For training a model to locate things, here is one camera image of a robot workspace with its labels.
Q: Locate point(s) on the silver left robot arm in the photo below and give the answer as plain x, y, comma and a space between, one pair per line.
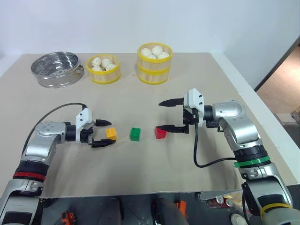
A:
44, 138

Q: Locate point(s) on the yellow toy brick cube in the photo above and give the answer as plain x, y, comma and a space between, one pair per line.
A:
110, 134

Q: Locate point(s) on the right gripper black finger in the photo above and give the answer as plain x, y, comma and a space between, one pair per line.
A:
173, 129
173, 102

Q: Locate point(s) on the red toy brick cube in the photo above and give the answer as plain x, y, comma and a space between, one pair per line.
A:
159, 134

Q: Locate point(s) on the stainless steel steamer pot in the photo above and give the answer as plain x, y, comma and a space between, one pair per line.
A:
57, 75

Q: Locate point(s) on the dark rounded shape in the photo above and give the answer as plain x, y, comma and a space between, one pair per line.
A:
167, 212

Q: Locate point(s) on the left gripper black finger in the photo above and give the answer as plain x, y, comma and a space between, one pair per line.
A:
102, 122
103, 143

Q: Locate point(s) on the smooth white steamed bun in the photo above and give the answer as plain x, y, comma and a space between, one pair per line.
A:
163, 55
156, 49
145, 52
152, 57

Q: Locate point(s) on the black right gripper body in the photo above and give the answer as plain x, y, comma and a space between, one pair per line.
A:
189, 117

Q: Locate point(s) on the green toy brick cube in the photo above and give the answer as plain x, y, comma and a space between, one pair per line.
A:
135, 134

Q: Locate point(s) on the white shoe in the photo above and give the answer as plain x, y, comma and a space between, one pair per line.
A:
237, 219

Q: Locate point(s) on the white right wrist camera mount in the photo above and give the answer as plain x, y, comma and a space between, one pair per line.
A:
195, 100

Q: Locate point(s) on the open box with cans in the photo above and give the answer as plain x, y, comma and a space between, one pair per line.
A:
218, 199

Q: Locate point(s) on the yellow-rimmed bamboo steamer basket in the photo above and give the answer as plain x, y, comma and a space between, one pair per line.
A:
153, 63
152, 77
104, 76

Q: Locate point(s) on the speckled white dumpling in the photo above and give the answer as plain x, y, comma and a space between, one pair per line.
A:
106, 62
96, 69
96, 61

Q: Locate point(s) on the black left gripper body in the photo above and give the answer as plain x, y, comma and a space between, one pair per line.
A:
88, 136

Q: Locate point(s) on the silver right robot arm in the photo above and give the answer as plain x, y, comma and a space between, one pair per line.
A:
243, 133

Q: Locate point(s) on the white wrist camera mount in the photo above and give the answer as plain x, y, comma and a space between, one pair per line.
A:
195, 100
84, 118

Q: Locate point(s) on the orange plastic part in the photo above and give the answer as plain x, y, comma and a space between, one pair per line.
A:
182, 207
68, 218

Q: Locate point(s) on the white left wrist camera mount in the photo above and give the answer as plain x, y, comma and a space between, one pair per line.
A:
84, 118

